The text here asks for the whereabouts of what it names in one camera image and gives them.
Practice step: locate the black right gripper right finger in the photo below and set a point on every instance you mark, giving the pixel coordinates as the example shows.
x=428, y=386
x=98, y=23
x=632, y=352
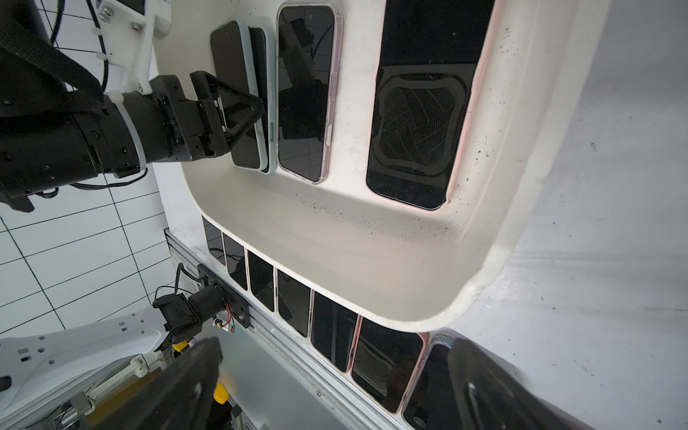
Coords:
x=489, y=397

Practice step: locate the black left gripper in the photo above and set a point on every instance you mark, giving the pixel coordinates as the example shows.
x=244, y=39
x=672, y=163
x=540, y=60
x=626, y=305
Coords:
x=165, y=126

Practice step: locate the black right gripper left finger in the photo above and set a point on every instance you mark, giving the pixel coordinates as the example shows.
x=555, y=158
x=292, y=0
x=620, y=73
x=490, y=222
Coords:
x=180, y=398

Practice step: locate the black phone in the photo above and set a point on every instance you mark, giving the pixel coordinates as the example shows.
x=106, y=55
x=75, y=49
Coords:
x=235, y=261
x=294, y=303
x=261, y=276
x=385, y=362
x=430, y=403

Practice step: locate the phone with pink case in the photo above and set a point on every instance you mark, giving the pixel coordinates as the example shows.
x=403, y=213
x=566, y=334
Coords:
x=333, y=330

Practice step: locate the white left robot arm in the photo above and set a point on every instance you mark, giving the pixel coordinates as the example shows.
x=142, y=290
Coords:
x=59, y=127

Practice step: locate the white plastic storage box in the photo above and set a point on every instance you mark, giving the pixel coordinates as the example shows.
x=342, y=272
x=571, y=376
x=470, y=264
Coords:
x=402, y=267

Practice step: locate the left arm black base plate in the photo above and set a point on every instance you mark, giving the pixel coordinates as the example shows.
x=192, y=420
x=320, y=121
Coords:
x=216, y=295

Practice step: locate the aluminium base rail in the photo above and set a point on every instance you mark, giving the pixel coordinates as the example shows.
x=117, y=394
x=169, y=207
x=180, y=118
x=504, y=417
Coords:
x=275, y=374

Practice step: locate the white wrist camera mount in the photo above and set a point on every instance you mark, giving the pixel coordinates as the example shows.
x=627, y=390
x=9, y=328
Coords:
x=128, y=29

